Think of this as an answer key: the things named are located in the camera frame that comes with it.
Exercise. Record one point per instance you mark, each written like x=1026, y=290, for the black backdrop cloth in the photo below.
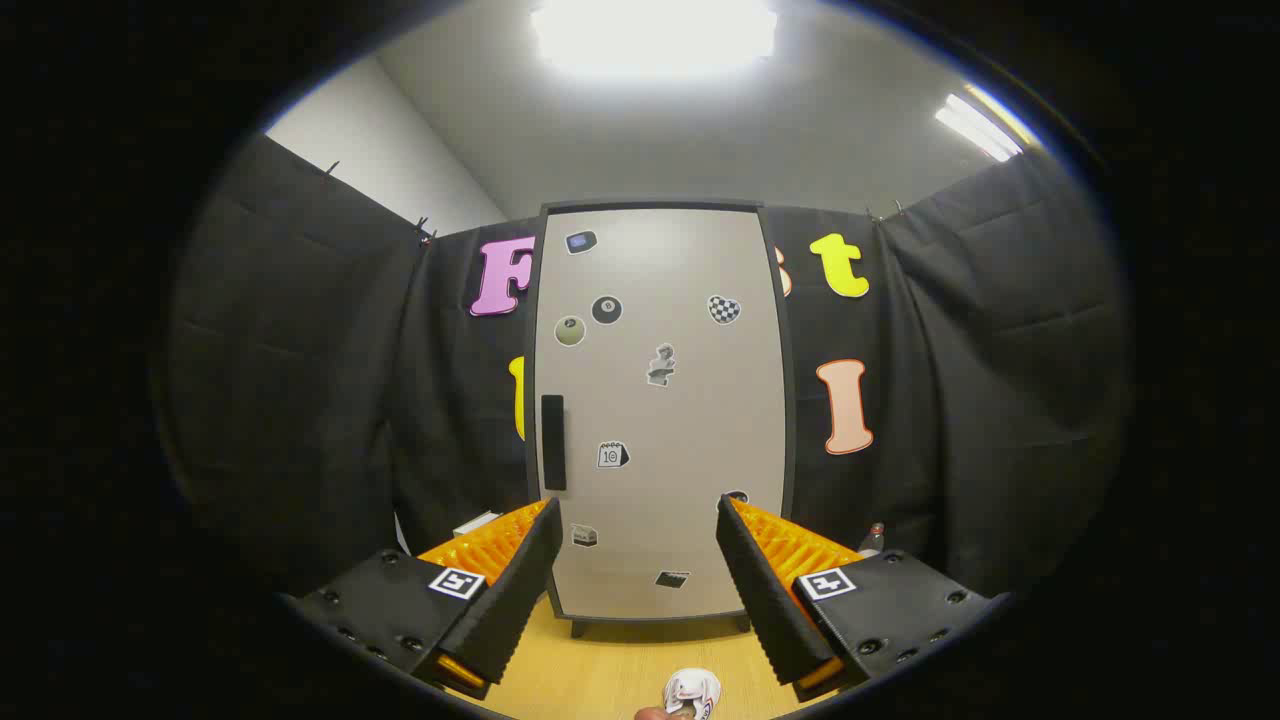
x=300, y=380

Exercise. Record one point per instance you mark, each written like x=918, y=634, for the green and white book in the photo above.
x=478, y=523

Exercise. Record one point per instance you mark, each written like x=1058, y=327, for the white canvas shoe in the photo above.
x=692, y=688

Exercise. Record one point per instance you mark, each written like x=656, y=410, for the white bottle with red cap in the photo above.
x=873, y=540

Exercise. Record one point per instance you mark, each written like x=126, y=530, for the square ceiling light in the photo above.
x=655, y=35

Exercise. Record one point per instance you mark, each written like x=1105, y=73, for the grey shoe cabinet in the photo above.
x=788, y=420

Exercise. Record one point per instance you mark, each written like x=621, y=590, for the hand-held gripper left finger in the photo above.
x=520, y=590

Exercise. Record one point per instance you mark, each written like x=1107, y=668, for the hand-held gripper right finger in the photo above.
x=765, y=590

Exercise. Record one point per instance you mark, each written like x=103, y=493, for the ceiling tube light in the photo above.
x=980, y=125

